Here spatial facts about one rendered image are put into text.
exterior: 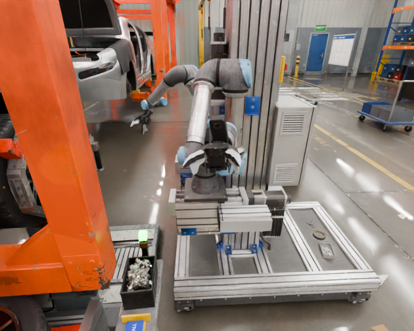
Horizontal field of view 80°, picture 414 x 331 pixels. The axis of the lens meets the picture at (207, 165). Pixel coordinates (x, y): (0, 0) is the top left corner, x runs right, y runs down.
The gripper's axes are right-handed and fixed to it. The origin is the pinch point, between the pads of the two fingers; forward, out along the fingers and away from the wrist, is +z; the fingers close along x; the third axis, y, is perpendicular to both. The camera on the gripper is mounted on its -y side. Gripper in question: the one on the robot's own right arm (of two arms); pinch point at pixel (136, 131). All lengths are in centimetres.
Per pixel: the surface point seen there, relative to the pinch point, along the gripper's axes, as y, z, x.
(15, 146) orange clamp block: 28, 46, -83
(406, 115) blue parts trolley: 209, -269, 383
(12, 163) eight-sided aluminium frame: 25, 55, -79
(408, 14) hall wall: 173, -1151, 980
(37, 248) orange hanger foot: 63, 80, -72
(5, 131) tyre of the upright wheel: 16, 42, -85
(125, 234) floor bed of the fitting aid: 13, 83, 26
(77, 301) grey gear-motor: 47, 115, -25
